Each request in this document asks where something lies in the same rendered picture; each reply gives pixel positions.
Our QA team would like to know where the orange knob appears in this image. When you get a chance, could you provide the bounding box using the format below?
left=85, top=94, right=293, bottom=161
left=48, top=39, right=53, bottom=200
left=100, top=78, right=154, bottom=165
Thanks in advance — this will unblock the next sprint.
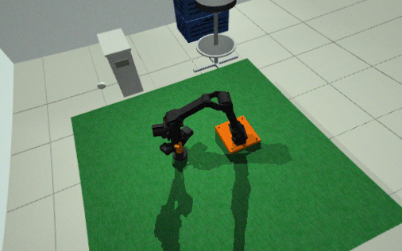
left=175, top=142, right=183, bottom=153

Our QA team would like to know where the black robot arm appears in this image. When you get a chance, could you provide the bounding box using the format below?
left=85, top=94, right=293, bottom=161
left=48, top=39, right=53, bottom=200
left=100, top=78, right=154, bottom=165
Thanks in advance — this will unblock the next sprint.
left=152, top=91, right=248, bottom=146

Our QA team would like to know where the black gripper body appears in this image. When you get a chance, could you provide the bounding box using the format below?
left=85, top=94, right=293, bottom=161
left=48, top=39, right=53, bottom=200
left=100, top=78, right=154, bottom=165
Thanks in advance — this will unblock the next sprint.
left=160, top=126, right=194, bottom=156

